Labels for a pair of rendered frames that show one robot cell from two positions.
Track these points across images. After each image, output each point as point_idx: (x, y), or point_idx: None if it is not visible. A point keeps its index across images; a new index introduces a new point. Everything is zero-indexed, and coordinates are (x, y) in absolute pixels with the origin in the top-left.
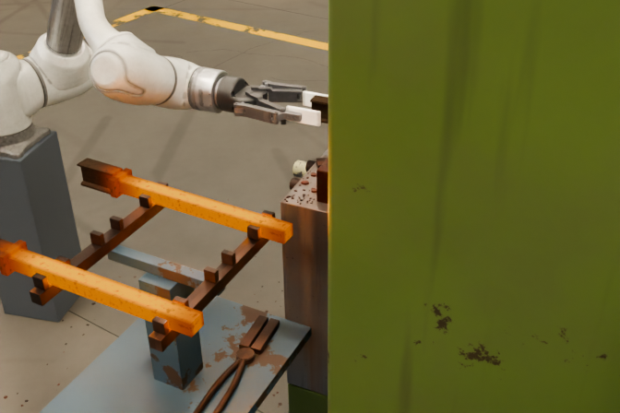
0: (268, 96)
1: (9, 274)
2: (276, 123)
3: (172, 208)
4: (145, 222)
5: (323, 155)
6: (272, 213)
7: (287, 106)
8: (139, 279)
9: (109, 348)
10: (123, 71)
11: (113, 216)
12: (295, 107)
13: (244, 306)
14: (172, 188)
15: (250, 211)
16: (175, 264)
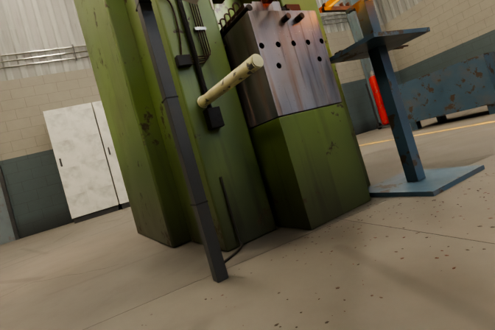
0: None
1: None
2: None
3: None
4: None
5: (283, 10)
6: (322, 4)
7: None
8: None
9: (403, 29)
10: None
11: None
12: None
13: (345, 48)
14: None
15: (328, 0)
16: (358, 1)
